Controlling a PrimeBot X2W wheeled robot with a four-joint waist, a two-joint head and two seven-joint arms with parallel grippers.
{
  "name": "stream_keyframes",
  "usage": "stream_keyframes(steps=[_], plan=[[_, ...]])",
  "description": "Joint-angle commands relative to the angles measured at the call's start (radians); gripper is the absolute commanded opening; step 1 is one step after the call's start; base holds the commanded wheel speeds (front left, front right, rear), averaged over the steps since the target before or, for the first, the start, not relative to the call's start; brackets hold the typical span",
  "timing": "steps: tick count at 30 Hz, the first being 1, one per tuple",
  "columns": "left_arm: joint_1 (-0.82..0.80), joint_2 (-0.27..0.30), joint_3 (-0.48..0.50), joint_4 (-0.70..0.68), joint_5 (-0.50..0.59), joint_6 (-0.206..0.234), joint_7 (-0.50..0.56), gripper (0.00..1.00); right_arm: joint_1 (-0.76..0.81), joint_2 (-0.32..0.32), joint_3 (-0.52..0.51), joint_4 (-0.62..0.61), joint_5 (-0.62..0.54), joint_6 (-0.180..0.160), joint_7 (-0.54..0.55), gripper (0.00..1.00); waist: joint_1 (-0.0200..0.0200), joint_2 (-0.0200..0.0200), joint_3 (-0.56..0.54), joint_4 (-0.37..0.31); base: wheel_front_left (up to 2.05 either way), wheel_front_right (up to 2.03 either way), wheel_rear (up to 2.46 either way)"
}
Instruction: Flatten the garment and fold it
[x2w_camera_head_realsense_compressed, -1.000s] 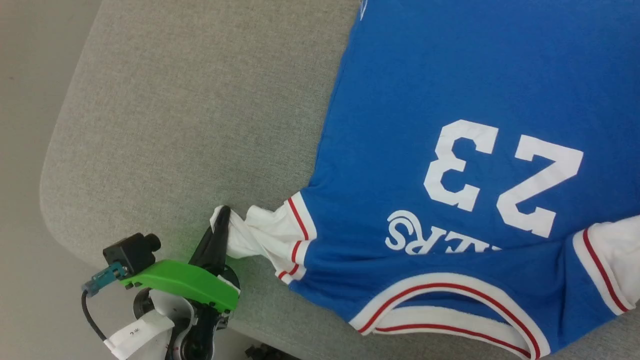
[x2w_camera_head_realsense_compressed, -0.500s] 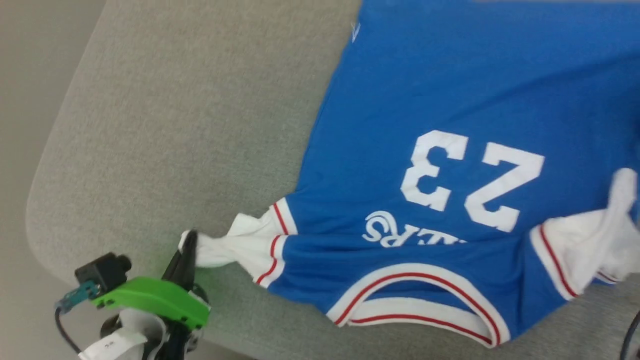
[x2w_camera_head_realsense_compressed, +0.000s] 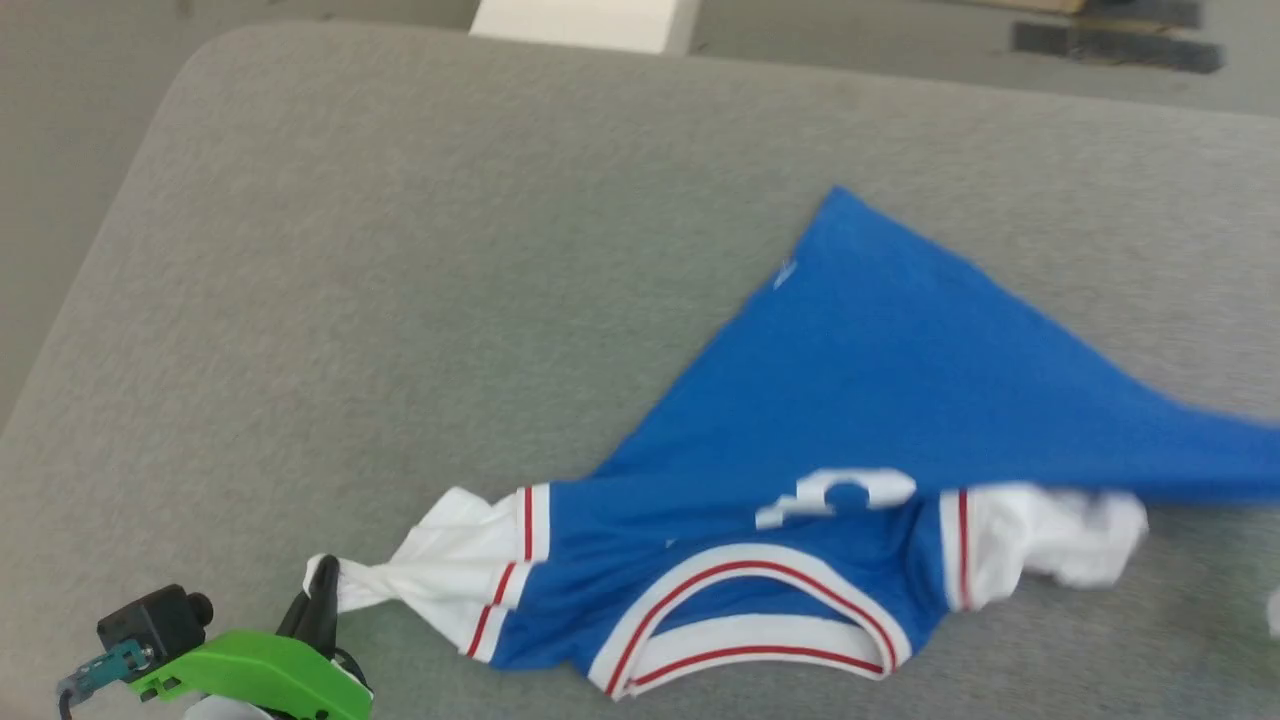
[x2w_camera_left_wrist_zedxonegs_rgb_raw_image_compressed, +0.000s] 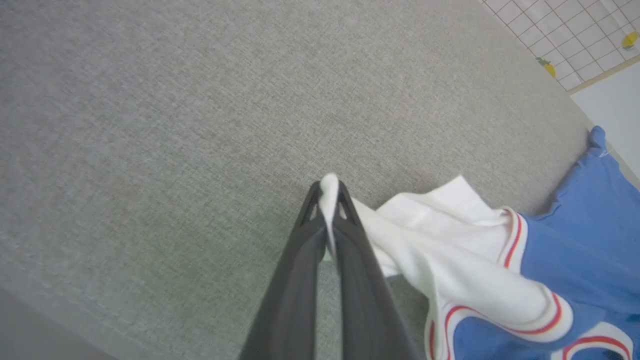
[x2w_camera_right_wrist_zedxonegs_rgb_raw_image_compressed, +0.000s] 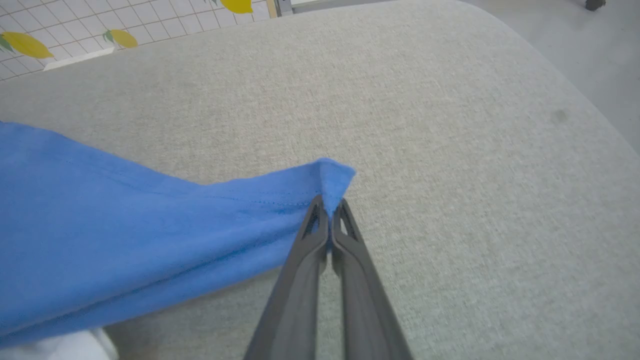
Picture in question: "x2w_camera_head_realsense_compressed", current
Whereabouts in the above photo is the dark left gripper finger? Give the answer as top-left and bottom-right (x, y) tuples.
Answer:
(275, 590), (319, 651)
(314, 554), (343, 663)

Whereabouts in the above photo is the blue basketball jersey white trim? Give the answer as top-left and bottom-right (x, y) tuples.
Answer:
(303, 185), (1280, 702)

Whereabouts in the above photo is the white rectangular box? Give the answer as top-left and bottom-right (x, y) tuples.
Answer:
(468, 0), (702, 57)

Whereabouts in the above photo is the long black floor mat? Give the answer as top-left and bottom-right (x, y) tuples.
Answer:
(1068, 26), (1227, 75)

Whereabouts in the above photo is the small black floor patch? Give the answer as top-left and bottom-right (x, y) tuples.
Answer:
(1012, 21), (1073, 58)

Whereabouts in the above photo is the grey fabric sofa cushion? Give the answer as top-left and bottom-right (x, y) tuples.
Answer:
(0, 22), (1280, 720)

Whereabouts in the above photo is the left gripper teal-plug black cable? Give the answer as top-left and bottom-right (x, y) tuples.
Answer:
(56, 640), (153, 720)

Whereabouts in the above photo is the short black floor mat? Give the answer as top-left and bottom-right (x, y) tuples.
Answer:
(1078, 0), (1203, 30)

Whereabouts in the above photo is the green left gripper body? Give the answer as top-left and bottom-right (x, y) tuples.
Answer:
(128, 629), (375, 720)

